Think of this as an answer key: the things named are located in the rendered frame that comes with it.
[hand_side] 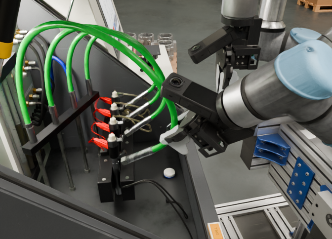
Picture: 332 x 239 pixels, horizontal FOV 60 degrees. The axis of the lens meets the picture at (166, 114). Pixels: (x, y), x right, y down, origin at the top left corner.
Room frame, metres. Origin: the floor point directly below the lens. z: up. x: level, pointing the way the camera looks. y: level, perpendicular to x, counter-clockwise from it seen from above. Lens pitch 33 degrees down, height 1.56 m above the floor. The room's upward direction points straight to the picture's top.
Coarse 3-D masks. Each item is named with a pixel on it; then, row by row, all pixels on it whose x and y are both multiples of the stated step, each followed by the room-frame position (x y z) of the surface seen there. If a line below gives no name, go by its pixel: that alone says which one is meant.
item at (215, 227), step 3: (207, 225) 0.44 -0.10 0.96; (210, 225) 0.44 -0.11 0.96; (213, 225) 0.44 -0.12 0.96; (216, 225) 0.44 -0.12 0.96; (210, 228) 0.43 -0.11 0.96; (213, 228) 0.43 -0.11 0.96; (216, 228) 0.43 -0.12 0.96; (219, 228) 0.43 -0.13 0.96; (213, 231) 0.42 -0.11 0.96; (216, 231) 0.42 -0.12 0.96; (219, 231) 0.42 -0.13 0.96; (213, 234) 0.41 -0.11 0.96; (216, 234) 0.41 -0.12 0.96; (219, 234) 0.41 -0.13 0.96; (210, 237) 0.41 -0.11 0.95; (213, 237) 0.41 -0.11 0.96; (216, 237) 0.41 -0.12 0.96; (219, 237) 0.41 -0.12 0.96; (222, 237) 0.41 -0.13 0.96
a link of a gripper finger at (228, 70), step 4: (228, 60) 0.62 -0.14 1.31; (228, 64) 0.60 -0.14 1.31; (224, 68) 0.62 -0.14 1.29; (228, 68) 0.60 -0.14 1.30; (232, 68) 0.61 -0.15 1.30; (224, 72) 0.61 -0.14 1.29; (228, 72) 0.60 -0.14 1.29; (232, 72) 0.60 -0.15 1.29; (224, 76) 0.61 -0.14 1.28; (228, 76) 0.60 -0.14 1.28; (224, 80) 0.61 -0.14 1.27; (228, 80) 0.60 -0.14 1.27; (224, 84) 0.61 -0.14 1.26; (228, 84) 0.61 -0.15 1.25; (224, 88) 0.61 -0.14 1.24
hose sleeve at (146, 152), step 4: (148, 148) 0.50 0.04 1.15; (136, 152) 0.51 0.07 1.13; (140, 152) 0.51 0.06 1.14; (144, 152) 0.50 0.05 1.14; (148, 152) 0.50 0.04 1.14; (152, 152) 0.49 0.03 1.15; (128, 156) 0.52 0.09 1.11; (132, 156) 0.51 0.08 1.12; (136, 156) 0.50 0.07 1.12; (140, 156) 0.50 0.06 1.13; (144, 156) 0.50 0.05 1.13; (128, 160) 0.51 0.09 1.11; (132, 160) 0.51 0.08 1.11
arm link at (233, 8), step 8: (224, 0) 0.63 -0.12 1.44; (232, 0) 0.62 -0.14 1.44; (240, 0) 0.61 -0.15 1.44; (248, 0) 0.61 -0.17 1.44; (256, 0) 0.62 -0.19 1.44; (224, 8) 0.63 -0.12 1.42; (232, 8) 0.62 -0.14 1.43; (240, 8) 0.61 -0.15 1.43; (248, 8) 0.61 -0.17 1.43; (256, 8) 0.63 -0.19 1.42; (224, 16) 0.64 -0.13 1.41; (232, 16) 0.61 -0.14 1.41; (240, 16) 0.61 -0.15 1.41; (248, 16) 0.61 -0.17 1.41
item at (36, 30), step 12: (48, 24) 0.55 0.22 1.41; (60, 24) 0.54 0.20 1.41; (72, 24) 0.54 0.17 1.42; (96, 36) 0.52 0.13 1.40; (108, 36) 0.52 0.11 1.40; (24, 48) 0.57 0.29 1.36; (120, 48) 0.51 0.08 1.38; (132, 60) 0.50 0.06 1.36; (156, 84) 0.49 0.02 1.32; (24, 96) 0.59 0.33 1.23; (24, 108) 0.58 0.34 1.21; (168, 108) 0.49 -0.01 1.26; (24, 120) 0.59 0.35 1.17
